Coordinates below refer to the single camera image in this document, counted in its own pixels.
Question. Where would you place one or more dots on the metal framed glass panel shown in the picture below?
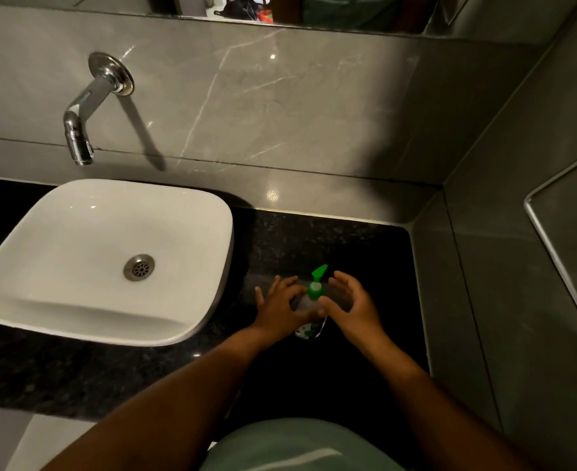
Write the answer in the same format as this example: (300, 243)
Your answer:
(570, 225)

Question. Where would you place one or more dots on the person's left middle finger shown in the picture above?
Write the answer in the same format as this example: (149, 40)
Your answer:
(289, 285)

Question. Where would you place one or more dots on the wall mirror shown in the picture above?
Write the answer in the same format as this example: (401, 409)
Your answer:
(288, 7)

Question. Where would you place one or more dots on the white ceramic sink basin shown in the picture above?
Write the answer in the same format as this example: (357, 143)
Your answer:
(72, 250)

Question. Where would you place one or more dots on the person's left little finger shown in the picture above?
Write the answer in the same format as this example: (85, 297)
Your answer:
(259, 296)

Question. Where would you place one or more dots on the person's right thumb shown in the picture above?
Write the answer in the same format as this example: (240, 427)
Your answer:
(328, 305)

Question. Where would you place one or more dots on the chrome wall faucet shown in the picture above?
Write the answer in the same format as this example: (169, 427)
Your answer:
(90, 100)

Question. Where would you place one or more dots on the person's right hand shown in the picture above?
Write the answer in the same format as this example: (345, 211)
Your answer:
(359, 318)

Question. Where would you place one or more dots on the chrome sink drain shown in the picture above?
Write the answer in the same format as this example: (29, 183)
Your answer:
(139, 267)

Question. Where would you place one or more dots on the person's left hand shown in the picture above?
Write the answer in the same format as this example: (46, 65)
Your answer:
(274, 316)

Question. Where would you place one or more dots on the person's left forearm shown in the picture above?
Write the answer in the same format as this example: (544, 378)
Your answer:
(170, 412)

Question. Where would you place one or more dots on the person's left thumb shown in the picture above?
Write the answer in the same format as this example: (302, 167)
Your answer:
(310, 315)

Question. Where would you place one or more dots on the clear soap bottle green pump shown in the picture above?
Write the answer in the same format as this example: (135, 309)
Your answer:
(316, 289)

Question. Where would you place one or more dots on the person's light green shirt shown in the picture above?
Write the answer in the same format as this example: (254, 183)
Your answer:
(298, 448)

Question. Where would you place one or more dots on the person's right forearm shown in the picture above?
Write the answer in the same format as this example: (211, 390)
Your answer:
(431, 407)

